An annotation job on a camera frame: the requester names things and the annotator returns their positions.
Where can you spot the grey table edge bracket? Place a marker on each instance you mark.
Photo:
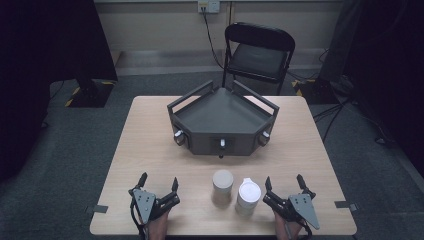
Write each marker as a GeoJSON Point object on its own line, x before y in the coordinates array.
{"type": "Point", "coordinates": [97, 209]}
{"type": "Point", "coordinates": [346, 205]}

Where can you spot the black folding chair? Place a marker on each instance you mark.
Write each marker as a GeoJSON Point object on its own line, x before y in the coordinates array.
{"type": "Point", "coordinates": [258, 60]}

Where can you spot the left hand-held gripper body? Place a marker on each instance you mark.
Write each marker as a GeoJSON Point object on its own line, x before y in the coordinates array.
{"type": "Point", "coordinates": [144, 204]}

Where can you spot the dark grey corner tray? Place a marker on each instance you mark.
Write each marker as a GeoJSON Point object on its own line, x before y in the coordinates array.
{"type": "Point", "coordinates": [221, 116]}

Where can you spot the white paper cup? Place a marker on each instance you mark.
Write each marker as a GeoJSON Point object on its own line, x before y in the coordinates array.
{"type": "Point", "coordinates": [248, 196]}

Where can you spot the black curtain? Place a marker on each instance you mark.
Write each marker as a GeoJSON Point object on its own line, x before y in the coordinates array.
{"type": "Point", "coordinates": [383, 50]}
{"type": "Point", "coordinates": [50, 50]}

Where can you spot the black stand base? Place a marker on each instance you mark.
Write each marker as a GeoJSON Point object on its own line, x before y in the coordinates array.
{"type": "Point", "coordinates": [316, 93]}
{"type": "Point", "coordinates": [93, 95]}

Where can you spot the person's right hand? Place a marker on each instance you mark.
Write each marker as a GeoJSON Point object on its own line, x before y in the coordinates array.
{"type": "Point", "coordinates": [286, 230]}

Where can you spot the person's left hand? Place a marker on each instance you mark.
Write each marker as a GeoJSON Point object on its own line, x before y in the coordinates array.
{"type": "Point", "coordinates": [158, 226]}

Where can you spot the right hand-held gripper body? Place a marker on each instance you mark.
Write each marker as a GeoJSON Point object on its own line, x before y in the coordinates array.
{"type": "Point", "coordinates": [301, 208]}

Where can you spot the white wall socket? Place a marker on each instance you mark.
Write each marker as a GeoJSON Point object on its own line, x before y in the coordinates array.
{"type": "Point", "coordinates": [208, 6]}

